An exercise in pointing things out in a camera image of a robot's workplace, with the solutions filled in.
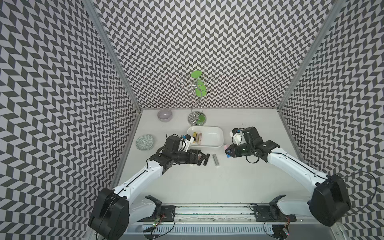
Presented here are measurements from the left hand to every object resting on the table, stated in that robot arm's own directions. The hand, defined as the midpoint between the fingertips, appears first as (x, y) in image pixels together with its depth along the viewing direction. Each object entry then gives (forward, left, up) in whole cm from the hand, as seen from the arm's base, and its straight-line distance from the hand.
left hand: (200, 158), depth 78 cm
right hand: (+3, -15, -1) cm, 16 cm away
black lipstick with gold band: (+5, -4, -13) cm, 14 cm away
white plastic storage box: (+23, -5, -14) cm, 28 cm away
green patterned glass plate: (+17, +36, -11) cm, 42 cm away
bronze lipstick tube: (+20, +1, -12) cm, 24 cm away
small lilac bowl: (+39, +27, -10) cm, 49 cm away
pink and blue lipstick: (+6, -14, +1) cm, 15 cm away
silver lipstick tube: (+5, -9, -13) cm, 17 cm away
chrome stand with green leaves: (+48, 0, +9) cm, 49 cm away
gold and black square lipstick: (+23, +4, -12) cm, 26 cm away
